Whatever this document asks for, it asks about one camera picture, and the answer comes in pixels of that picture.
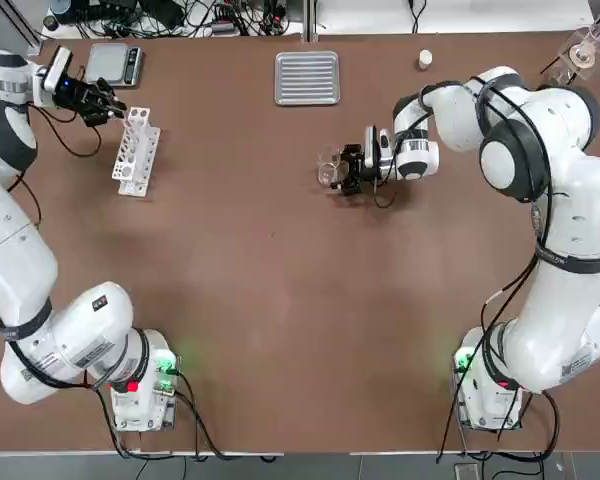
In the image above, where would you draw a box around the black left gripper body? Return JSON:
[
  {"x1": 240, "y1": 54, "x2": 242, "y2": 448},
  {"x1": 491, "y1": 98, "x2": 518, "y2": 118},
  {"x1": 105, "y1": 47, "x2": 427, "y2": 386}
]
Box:
[{"x1": 54, "y1": 79, "x2": 106, "y2": 124}]

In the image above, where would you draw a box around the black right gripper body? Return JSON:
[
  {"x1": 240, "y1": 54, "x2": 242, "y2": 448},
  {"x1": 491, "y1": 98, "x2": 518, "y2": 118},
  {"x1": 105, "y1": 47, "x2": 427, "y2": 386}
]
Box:
[{"x1": 343, "y1": 144, "x2": 366, "y2": 195}]

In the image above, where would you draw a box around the clear glass beaker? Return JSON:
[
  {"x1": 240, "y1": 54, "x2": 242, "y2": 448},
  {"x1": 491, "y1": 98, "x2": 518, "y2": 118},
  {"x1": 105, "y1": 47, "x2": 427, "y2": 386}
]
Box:
[{"x1": 316, "y1": 144, "x2": 345, "y2": 188}]

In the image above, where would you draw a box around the white test tube rack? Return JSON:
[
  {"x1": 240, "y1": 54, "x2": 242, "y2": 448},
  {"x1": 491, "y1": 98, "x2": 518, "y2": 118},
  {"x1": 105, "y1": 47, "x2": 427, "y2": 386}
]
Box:
[{"x1": 110, "y1": 105, "x2": 162, "y2": 199}]

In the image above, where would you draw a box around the silver digital scale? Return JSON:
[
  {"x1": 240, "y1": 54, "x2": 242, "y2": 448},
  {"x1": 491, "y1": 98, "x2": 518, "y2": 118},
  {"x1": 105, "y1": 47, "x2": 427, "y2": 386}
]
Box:
[{"x1": 84, "y1": 42, "x2": 145, "y2": 90}]

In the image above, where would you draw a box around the ribbed metal tray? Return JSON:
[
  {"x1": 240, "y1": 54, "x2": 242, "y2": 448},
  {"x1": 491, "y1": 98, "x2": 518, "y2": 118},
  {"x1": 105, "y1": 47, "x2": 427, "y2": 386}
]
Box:
[{"x1": 273, "y1": 49, "x2": 342, "y2": 107}]

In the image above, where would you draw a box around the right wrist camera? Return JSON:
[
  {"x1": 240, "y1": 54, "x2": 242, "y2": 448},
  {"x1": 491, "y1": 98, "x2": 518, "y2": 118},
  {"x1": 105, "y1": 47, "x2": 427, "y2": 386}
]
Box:
[{"x1": 362, "y1": 124, "x2": 396, "y2": 182}]

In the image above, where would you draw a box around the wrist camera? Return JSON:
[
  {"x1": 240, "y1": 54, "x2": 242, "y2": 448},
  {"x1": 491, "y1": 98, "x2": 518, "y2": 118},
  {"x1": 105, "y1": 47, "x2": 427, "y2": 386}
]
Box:
[
  {"x1": 362, "y1": 124, "x2": 396, "y2": 182},
  {"x1": 42, "y1": 45, "x2": 75, "y2": 99}
]

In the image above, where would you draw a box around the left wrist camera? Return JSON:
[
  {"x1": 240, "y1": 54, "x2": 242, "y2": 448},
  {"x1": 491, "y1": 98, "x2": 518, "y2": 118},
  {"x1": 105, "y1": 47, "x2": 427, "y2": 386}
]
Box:
[{"x1": 42, "y1": 45, "x2": 75, "y2": 99}]

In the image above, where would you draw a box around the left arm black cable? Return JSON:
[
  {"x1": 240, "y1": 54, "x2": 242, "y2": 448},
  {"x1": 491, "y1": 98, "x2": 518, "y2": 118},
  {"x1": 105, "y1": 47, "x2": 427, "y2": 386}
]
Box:
[{"x1": 27, "y1": 102, "x2": 104, "y2": 159}]

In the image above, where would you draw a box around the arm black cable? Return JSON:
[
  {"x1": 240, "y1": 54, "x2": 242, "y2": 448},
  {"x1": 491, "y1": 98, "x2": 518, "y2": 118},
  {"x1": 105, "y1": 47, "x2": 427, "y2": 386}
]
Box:
[
  {"x1": 27, "y1": 102, "x2": 104, "y2": 159},
  {"x1": 372, "y1": 74, "x2": 569, "y2": 311}
]

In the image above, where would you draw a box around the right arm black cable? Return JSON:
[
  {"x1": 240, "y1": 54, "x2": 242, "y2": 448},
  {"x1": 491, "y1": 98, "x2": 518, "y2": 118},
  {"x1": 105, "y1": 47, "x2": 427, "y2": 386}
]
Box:
[{"x1": 372, "y1": 74, "x2": 569, "y2": 311}]

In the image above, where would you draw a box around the black wire stand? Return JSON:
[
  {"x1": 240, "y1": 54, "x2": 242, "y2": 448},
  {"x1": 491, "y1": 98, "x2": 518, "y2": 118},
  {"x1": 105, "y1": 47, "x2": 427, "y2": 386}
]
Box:
[{"x1": 538, "y1": 49, "x2": 581, "y2": 86}]

